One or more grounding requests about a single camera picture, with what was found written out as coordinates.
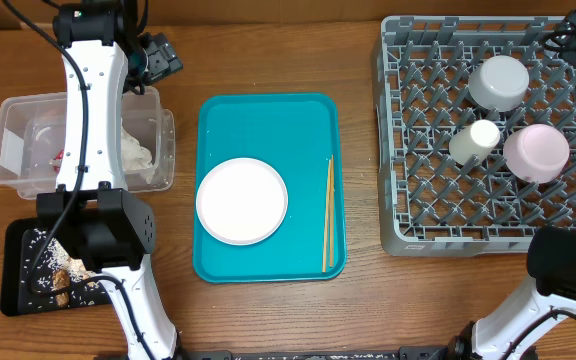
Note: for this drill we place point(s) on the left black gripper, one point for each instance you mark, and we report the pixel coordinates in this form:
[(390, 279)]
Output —
[(163, 58)]

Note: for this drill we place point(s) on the white napkin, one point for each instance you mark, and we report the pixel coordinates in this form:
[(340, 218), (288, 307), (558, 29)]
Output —
[(135, 157)]

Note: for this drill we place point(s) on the red foil snack wrapper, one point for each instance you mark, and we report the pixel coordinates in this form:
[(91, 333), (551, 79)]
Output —
[(56, 161)]

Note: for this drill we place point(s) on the large white dinner plate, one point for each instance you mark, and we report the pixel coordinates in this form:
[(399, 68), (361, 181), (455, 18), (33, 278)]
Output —
[(241, 201)]

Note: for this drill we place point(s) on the wooden chopstick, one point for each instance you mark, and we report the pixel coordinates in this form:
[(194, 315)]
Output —
[(326, 220), (331, 213)]

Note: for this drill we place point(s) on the white paper cup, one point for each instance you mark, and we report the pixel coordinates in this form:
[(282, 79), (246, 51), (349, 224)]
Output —
[(477, 139)]

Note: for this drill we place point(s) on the grey shallow bowl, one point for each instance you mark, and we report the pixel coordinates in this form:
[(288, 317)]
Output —
[(500, 83)]

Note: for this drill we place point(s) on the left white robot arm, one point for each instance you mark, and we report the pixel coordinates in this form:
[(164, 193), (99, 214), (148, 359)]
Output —
[(91, 212)]

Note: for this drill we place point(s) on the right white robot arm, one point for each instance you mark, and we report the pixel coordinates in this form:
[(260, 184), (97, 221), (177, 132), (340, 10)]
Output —
[(547, 296)]

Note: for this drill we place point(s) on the clear plastic waste bin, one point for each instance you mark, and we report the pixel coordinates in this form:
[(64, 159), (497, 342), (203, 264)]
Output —
[(32, 132)]

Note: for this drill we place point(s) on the grey dishwasher rack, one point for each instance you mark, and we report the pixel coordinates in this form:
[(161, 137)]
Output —
[(430, 205)]

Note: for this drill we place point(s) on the teal plastic serving tray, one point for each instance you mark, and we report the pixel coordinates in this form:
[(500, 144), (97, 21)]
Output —
[(296, 134)]

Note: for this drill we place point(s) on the spilled white rice pile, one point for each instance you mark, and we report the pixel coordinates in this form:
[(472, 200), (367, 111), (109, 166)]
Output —
[(54, 258)]

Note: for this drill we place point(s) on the brown food scrap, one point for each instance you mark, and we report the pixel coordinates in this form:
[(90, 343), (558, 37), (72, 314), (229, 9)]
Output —
[(60, 280)]

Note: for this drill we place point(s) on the black plastic tray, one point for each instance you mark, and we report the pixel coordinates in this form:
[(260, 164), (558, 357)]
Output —
[(22, 240)]

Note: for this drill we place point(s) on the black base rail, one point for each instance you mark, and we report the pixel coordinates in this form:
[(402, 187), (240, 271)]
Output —
[(403, 353)]

